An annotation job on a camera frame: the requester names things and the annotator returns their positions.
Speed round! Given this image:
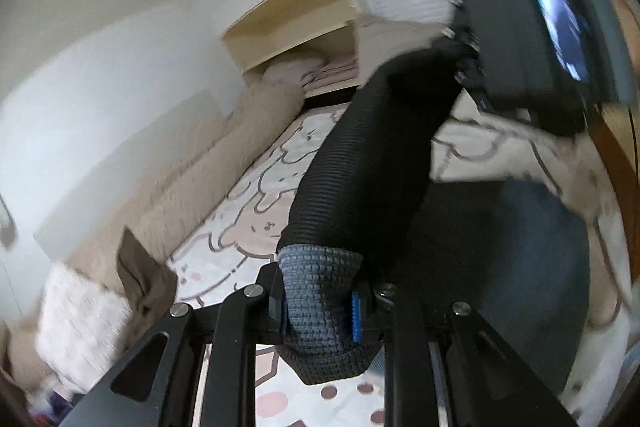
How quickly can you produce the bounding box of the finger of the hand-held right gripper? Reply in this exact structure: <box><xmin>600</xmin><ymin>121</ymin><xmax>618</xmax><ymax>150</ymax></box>
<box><xmin>440</xmin><ymin>0</ymin><xmax>493</xmax><ymax>112</ymax></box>

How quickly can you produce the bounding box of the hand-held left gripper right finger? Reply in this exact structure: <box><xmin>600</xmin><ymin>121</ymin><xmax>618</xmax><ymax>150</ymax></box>
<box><xmin>350</xmin><ymin>282</ymin><xmax>591</xmax><ymax>427</ymax></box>

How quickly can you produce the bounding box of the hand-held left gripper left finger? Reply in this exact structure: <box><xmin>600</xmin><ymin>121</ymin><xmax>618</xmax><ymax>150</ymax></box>
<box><xmin>59</xmin><ymin>263</ymin><xmax>288</xmax><ymax>427</ymax></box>

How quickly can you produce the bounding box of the printed blanket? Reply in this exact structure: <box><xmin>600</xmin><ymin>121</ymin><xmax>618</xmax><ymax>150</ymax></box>
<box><xmin>167</xmin><ymin>102</ymin><xmax>640</xmax><ymax>427</ymax></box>

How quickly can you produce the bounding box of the brown garment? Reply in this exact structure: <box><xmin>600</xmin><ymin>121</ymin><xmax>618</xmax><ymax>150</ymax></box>
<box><xmin>116</xmin><ymin>228</ymin><xmax>178</xmax><ymax>333</ymax></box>

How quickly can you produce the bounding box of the pink bedding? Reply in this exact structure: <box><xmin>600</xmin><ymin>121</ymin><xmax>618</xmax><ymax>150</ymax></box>
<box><xmin>300</xmin><ymin>54</ymin><xmax>361</xmax><ymax>92</ymax></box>

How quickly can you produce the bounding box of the brown wooden furniture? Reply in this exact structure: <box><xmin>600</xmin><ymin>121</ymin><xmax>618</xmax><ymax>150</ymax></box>
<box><xmin>590</xmin><ymin>102</ymin><xmax>640</xmax><ymax>228</ymax></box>

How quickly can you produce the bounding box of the dark blue cloth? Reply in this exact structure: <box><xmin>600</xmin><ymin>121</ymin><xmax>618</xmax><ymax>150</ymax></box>
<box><xmin>495</xmin><ymin>179</ymin><xmax>591</xmax><ymax>388</ymax></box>

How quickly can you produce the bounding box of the white fluffy pillow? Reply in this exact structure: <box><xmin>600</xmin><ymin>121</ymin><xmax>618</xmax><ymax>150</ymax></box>
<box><xmin>35</xmin><ymin>262</ymin><xmax>141</xmax><ymax>393</ymax></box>

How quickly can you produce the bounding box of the dark purple garment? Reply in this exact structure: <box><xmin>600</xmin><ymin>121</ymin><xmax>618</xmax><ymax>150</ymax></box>
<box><xmin>30</xmin><ymin>394</ymin><xmax>76</xmax><ymax>427</ymax></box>

